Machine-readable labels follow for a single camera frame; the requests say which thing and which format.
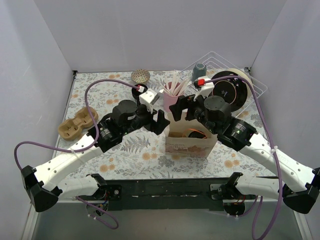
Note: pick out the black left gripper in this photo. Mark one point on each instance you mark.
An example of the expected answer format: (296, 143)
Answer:
(154, 122)

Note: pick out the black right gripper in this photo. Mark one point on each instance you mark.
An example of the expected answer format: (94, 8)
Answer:
(186, 110)

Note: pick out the brown paper gift bag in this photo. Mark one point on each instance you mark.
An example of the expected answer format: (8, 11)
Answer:
(186, 146)

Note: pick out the black plastic cup lid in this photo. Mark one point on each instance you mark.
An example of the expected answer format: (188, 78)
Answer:
(197, 134)

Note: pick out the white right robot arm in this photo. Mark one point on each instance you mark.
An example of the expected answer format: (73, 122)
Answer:
(297, 185)

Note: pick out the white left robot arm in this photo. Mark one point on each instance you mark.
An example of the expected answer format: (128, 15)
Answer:
(46, 184)

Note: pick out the floral patterned table mat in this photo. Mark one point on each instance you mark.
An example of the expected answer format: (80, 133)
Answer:
(142, 154)

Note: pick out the pink cylindrical holder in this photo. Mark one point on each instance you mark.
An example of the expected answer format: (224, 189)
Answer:
(169, 100)

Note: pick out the teal ceramic cup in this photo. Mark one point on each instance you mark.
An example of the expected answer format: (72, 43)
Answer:
(198, 71)

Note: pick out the stack of black cups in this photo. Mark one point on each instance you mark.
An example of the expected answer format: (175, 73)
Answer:
(135, 94)

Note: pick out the small patterned bowl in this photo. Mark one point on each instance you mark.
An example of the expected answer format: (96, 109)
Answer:
(140, 76)

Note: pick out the black round plate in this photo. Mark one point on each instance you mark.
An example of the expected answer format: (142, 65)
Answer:
(233, 91)

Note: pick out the cream round plate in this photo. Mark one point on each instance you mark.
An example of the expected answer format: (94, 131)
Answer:
(245, 76)

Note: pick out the cardboard cup carrier tray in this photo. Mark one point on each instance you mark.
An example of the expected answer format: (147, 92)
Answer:
(72, 128)

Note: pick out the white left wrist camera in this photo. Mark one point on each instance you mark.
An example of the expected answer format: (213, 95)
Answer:
(147, 97)

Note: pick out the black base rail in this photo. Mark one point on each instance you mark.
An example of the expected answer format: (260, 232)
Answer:
(159, 194)

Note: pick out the aluminium frame rail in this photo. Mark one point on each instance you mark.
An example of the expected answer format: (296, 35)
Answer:
(33, 216)

